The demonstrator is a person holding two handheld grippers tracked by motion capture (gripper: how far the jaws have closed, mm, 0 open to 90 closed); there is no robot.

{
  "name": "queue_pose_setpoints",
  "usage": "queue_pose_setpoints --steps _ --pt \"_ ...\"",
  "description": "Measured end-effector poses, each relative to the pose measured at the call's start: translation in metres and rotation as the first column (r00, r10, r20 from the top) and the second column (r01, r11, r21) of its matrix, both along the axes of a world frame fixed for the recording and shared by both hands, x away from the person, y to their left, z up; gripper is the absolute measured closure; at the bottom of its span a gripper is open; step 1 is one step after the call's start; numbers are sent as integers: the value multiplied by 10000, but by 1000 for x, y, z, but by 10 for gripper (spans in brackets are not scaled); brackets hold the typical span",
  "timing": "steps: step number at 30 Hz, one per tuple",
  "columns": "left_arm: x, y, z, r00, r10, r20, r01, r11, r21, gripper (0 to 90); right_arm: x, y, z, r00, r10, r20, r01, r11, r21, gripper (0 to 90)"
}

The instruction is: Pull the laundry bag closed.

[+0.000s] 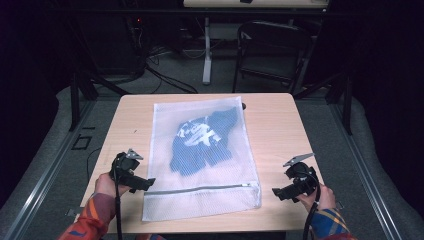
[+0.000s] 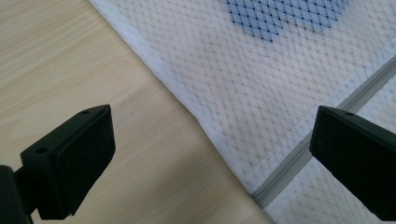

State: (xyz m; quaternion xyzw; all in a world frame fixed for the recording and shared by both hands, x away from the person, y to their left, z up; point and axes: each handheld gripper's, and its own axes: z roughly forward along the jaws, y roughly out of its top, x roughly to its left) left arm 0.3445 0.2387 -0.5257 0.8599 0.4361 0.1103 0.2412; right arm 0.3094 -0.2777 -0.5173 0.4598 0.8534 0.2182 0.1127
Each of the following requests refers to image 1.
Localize black metal stand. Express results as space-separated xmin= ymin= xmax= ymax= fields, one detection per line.
xmin=68 ymin=71 xmax=132 ymax=132
xmin=293 ymin=71 xmax=354 ymax=136

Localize person's left hand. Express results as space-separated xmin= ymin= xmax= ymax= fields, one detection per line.
xmin=94 ymin=173 xmax=131 ymax=197

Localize black folding chair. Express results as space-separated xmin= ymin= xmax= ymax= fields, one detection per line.
xmin=232 ymin=20 xmax=315 ymax=95

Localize right hand-held gripper black cable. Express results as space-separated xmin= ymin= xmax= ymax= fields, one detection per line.
xmin=301 ymin=173 xmax=322 ymax=240

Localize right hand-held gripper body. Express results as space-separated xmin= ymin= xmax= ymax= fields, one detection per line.
xmin=283 ymin=152 xmax=319 ymax=196

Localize white desk leg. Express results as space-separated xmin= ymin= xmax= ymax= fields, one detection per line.
xmin=202 ymin=16 xmax=213 ymax=86

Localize white desk top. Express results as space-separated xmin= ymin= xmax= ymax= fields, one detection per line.
xmin=183 ymin=0 xmax=330 ymax=9

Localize thin black floor cable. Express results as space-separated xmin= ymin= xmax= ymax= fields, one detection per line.
xmin=86 ymin=146 xmax=103 ymax=184

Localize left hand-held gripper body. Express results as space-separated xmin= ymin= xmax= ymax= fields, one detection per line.
xmin=109 ymin=148 xmax=144 ymax=184

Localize aluminium floor rail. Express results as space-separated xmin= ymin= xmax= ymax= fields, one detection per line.
xmin=2 ymin=99 xmax=98 ymax=240
xmin=328 ymin=103 xmax=403 ymax=240

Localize person's right hand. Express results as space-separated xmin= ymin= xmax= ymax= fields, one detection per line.
xmin=296 ymin=184 xmax=337 ymax=212

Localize blue printed garment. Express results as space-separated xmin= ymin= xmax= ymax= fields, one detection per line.
xmin=169 ymin=106 xmax=240 ymax=177

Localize black floor cables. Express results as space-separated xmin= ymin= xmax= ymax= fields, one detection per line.
xmin=145 ymin=49 xmax=200 ymax=95

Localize left hand-held gripper black cable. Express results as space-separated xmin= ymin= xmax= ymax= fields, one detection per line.
xmin=112 ymin=159 xmax=124 ymax=240

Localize hand-held gripper black cable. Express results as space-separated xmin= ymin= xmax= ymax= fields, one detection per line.
xmin=301 ymin=173 xmax=322 ymax=240
xmin=112 ymin=159 xmax=124 ymax=240

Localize white mesh laundry bag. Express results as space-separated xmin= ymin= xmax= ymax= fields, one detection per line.
xmin=141 ymin=95 xmax=263 ymax=223

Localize black computer tower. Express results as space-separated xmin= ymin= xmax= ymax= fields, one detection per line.
xmin=88 ymin=13 xmax=147 ymax=75

